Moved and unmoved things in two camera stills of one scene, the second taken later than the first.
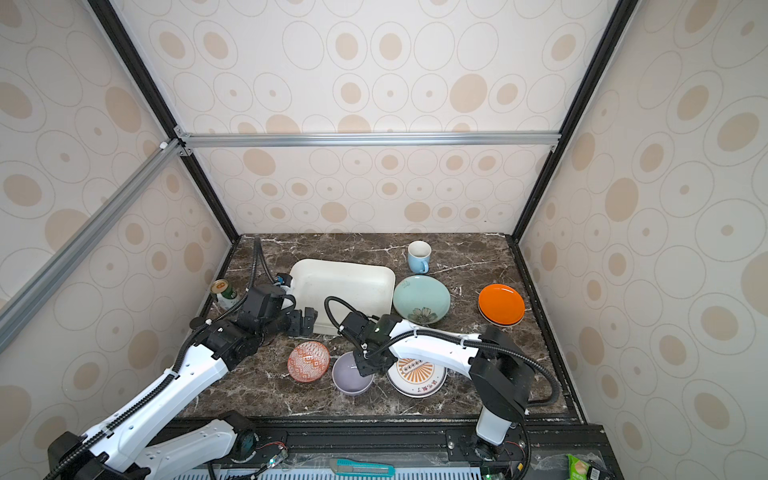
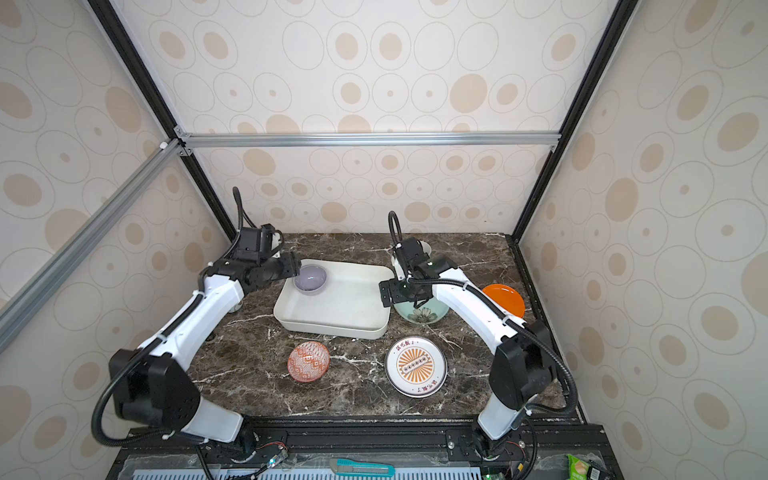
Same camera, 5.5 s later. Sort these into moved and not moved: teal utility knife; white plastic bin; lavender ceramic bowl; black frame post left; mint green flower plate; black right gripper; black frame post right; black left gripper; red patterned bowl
Moved: black left gripper; black right gripper; lavender ceramic bowl
Not moved: white plastic bin; mint green flower plate; red patterned bowl; black frame post left; black frame post right; teal utility knife
